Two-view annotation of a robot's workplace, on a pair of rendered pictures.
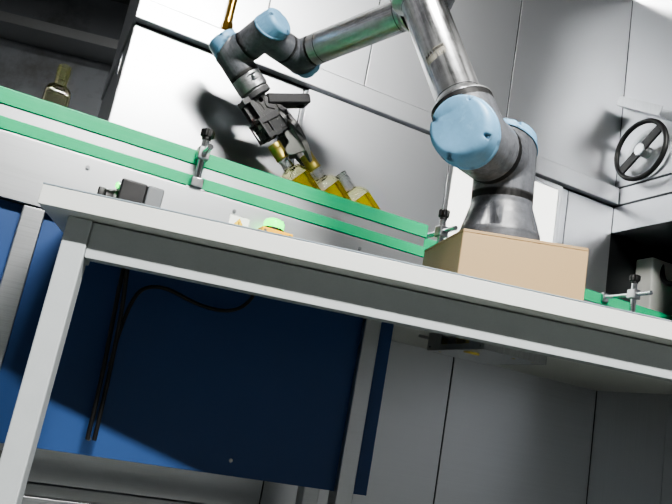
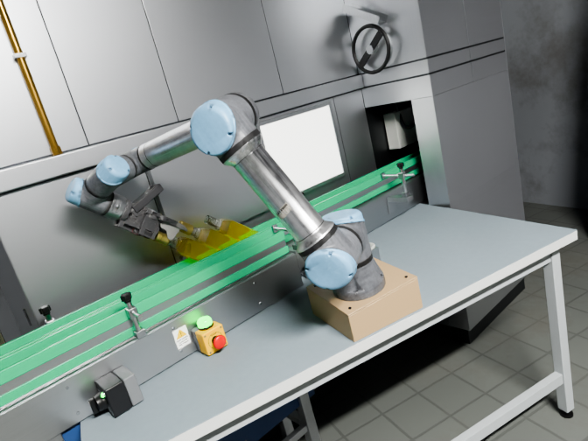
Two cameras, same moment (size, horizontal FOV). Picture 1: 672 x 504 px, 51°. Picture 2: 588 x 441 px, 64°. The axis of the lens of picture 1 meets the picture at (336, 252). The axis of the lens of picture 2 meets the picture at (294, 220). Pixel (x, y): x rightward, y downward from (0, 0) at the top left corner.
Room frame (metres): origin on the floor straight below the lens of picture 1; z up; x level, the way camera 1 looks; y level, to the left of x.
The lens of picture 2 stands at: (0.14, 0.14, 1.42)
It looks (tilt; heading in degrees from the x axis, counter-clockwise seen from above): 15 degrees down; 346
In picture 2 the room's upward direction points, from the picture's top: 14 degrees counter-clockwise
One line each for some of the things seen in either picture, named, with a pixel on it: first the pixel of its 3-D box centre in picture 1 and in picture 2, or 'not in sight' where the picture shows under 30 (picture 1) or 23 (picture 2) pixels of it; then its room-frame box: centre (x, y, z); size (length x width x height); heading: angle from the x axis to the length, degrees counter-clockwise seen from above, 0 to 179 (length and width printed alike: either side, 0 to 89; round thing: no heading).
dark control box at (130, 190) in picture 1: (134, 208); (119, 391); (1.32, 0.39, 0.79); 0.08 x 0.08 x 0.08; 23
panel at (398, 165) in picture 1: (435, 197); (261, 166); (1.96, -0.26, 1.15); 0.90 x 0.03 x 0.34; 113
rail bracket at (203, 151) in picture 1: (204, 156); (136, 318); (1.38, 0.30, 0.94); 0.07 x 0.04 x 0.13; 23
